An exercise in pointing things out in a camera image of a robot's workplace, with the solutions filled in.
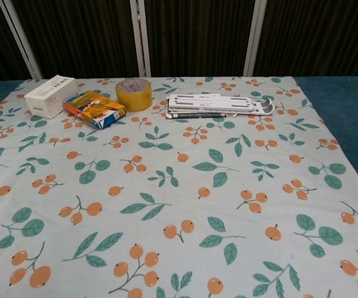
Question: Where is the white cardboard box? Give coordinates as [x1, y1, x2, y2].
[24, 74, 79, 119]

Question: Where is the dark pen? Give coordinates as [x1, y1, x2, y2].
[166, 112, 228, 119]

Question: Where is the white folding stand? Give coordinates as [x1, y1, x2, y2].
[165, 93, 275, 117]

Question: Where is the yellow packing tape roll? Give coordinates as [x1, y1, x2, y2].
[114, 78, 153, 113]

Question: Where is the yellow orange printed carton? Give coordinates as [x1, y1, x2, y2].
[62, 90, 127, 130]

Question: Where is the floral fruit print tablecloth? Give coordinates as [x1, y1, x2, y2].
[0, 76, 358, 298]

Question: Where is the white frame post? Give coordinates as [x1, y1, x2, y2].
[129, 0, 152, 78]
[242, 0, 269, 77]
[0, 0, 43, 80]

